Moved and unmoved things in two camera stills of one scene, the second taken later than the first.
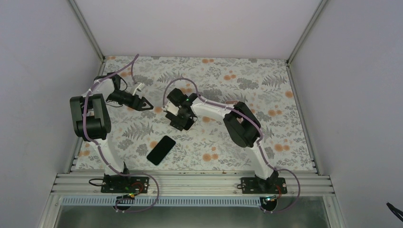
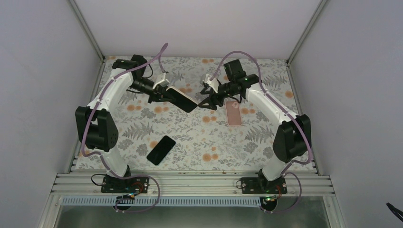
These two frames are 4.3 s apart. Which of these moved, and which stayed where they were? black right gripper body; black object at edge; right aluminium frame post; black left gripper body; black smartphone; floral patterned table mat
Moved: black left gripper body; black right gripper body
Stayed: floral patterned table mat; black smartphone; black object at edge; right aluminium frame post
